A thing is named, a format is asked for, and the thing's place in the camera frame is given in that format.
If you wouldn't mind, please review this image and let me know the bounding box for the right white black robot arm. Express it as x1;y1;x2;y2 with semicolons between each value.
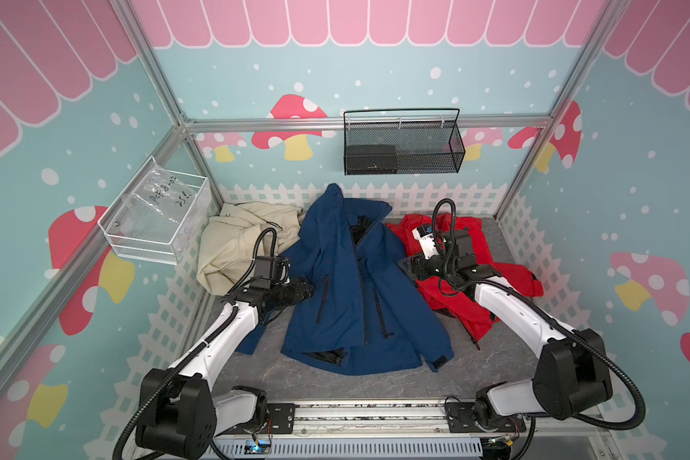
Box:
400;215;647;431

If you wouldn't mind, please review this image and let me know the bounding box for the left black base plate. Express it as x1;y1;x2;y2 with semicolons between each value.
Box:
220;404;296;435

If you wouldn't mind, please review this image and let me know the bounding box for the black wire mesh basket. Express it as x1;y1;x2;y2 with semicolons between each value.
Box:
342;107;466;176

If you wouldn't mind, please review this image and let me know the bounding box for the aluminium front rail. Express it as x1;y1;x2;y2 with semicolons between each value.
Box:
199;397;622;459

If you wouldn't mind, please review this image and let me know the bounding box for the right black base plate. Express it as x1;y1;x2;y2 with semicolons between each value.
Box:
444;400;526;434

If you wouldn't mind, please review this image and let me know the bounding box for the white wire basket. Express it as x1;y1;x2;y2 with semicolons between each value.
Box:
98;157;212;266

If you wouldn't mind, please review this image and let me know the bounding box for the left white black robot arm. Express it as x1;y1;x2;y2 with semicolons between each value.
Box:
112;226;315;459

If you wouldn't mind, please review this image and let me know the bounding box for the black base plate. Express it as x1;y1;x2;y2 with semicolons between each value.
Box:
220;404;296;435
444;400;526;434

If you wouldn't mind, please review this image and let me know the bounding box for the black box in basket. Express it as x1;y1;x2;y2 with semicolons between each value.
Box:
344;145;398;176

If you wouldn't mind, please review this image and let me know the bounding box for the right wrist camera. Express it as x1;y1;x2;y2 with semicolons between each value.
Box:
412;223;444;260

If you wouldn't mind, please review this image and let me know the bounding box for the navy blue jacket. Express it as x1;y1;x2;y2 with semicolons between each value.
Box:
234;182;455;377

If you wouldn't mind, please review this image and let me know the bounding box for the cream beige jacket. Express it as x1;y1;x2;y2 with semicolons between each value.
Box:
197;202;302;296

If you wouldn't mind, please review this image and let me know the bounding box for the red jacket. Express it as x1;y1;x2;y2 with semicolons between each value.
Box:
387;214;544;343

